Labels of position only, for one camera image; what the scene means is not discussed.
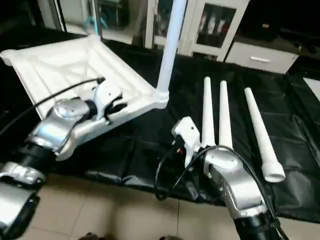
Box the white plastic table top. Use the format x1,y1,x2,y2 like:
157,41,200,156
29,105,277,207
0,34,170,162

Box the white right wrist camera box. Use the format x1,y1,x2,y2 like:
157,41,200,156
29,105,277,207
171,116,202,169

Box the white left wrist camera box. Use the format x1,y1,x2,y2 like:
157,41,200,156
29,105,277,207
92,81,124,122

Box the light blue stand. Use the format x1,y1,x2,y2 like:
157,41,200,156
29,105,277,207
84,14,109,35

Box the white flat board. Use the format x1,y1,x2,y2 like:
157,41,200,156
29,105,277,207
304,77,320,102

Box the white glass door cabinet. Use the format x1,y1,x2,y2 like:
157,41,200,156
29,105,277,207
144,0,251,62

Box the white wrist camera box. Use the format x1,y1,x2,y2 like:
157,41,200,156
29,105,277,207
92,81,124,122
171,116,202,169

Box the white plastic table leg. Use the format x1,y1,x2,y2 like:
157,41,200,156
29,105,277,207
202,76,216,149
218,80,234,149
243,87,287,184
154,0,189,101

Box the black work mat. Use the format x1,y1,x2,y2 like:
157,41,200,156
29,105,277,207
0,27,320,223

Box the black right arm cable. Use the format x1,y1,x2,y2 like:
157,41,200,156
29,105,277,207
153,144,273,202

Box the dark low sideboard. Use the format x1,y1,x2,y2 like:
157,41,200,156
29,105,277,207
235,0,320,66

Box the white drawer unit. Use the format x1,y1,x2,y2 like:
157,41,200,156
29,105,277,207
224,41,301,75

